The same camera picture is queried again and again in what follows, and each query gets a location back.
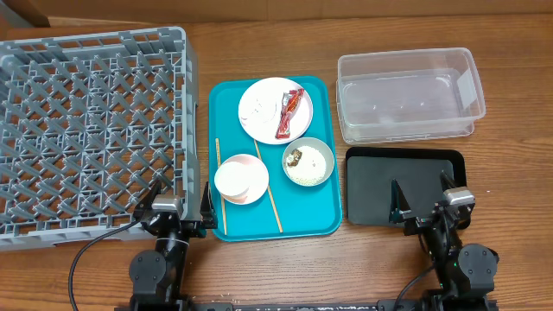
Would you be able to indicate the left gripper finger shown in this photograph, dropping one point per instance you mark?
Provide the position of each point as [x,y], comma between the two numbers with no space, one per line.
[207,212]
[146,202]

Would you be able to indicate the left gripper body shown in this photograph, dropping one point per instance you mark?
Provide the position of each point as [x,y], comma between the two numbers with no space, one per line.
[174,220]

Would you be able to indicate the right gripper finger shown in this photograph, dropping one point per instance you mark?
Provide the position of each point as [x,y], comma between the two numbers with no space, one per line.
[400,209]
[446,181]

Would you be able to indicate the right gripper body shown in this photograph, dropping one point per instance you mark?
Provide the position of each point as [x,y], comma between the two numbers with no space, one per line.
[418,225]

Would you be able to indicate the pink small bowl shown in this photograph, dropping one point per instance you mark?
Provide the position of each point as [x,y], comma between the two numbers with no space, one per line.
[259,178]

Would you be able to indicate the wooden chopstick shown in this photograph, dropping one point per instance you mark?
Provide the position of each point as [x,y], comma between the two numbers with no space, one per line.
[272,201]
[222,199]

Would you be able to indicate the grey-green small bowl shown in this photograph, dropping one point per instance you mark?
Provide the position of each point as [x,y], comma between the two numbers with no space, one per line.
[317,144]

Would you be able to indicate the brown food scrap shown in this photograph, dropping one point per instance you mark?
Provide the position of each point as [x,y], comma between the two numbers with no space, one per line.
[293,158]

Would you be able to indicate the red snack wrapper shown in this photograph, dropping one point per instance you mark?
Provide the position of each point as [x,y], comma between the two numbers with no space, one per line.
[290,103]

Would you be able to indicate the white paper napkin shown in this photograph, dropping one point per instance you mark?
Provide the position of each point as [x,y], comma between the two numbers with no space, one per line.
[232,179]

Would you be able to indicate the white rice grains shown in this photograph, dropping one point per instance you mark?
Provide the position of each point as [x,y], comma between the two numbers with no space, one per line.
[311,168]

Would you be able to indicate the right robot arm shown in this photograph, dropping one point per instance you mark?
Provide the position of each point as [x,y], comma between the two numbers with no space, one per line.
[465,271]

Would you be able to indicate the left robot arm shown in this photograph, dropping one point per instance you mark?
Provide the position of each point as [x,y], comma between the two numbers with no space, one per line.
[157,274]

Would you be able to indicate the black food waste tray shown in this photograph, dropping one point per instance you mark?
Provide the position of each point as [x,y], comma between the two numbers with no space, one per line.
[370,172]

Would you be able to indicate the clear plastic waste bin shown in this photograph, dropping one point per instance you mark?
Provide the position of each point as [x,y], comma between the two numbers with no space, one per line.
[408,95]

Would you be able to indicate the grey plastic dishwasher rack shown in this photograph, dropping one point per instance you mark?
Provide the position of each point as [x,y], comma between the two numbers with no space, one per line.
[89,123]

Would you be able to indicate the teal plastic serving tray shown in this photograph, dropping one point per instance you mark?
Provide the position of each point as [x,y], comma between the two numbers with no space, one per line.
[304,211]

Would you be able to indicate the large white round plate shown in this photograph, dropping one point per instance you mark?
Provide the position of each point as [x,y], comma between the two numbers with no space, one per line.
[260,107]

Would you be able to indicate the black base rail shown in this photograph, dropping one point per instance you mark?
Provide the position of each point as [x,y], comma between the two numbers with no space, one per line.
[381,305]

